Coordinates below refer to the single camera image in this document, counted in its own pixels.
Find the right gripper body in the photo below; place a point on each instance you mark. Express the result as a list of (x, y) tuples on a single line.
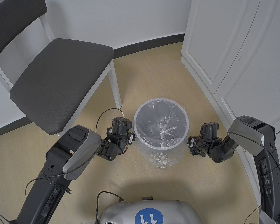
[(196, 145)]

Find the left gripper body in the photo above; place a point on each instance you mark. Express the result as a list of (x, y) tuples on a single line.
[(128, 140)]

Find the clear plastic bag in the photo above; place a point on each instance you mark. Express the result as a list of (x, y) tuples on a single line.
[(163, 129)]

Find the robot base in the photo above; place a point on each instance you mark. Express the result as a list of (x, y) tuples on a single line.
[(154, 211)]

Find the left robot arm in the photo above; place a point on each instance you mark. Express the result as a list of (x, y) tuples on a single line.
[(77, 146)]

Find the white trash bin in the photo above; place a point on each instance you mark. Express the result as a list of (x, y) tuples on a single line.
[(138, 138)]

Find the white chair dark grey seat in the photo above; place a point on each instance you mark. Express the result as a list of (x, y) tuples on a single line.
[(60, 73)]

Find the white wardrobe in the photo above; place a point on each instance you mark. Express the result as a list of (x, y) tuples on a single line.
[(224, 31)]

